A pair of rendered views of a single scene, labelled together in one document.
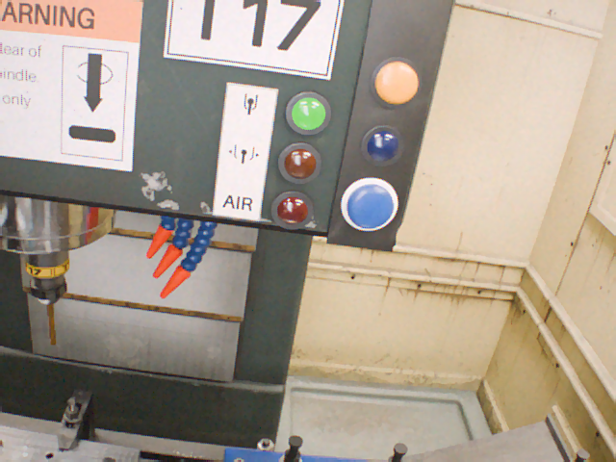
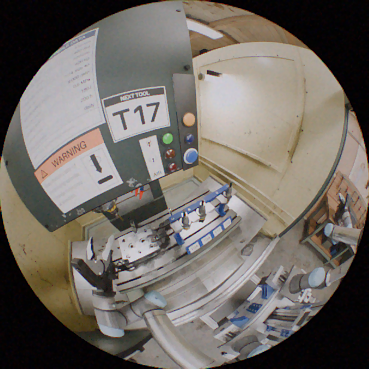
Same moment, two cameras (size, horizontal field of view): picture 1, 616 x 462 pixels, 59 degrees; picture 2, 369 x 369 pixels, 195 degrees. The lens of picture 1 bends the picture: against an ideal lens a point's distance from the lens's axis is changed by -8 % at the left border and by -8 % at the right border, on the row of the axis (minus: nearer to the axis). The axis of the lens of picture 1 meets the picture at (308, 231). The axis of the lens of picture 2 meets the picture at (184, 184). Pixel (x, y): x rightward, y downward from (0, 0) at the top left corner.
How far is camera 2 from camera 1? 0.17 m
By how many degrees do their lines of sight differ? 24
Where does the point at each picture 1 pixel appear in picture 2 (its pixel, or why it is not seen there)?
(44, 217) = not seen: hidden behind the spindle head
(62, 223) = not seen: hidden behind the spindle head
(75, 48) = (84, 157)
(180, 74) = (122, 145)
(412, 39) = (188, 105)
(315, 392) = (167, 191)
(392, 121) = (190, 131)
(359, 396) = (174, 188)
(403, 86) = (191, 119)
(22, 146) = (88, 195)
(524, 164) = not seen: hidden behind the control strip
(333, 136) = (176, 142)
